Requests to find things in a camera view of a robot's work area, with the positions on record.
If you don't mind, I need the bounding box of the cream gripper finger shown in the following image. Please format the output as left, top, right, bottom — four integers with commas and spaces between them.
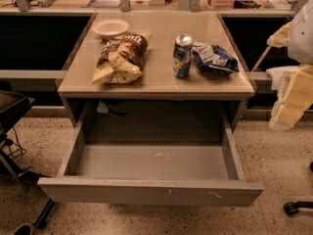
267, 22, 291, 48
269, 64, 313, 131

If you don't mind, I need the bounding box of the redbull can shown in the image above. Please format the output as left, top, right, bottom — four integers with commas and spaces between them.
173, 34, 193, 78

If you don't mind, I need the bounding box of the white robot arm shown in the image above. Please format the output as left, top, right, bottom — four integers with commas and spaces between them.
267, 0, 313, 131

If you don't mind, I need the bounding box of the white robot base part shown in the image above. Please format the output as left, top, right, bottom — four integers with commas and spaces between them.
266, 66, 297, 90

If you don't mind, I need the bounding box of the open grey top drawer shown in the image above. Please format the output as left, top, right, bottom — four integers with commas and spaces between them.
39, 101, 263, 207

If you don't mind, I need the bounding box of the blue chip bag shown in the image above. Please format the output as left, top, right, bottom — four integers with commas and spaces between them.
192, 41, 239, 75

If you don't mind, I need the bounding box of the black caster wheel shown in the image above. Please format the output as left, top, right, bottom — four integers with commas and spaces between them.
283, 201, 313, 216

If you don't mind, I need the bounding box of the grey cabinet table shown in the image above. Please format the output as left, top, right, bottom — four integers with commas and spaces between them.
58, 10, 255, 126

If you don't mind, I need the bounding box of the brown yellow chip bag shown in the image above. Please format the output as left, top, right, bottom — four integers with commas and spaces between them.
92, 33, 152, 85

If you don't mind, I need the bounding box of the white paper bowl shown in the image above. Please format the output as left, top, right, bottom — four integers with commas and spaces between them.
92, 19, 129, 39

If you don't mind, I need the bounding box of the black office chair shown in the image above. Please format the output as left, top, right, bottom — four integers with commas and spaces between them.
0, 80, 56, 235

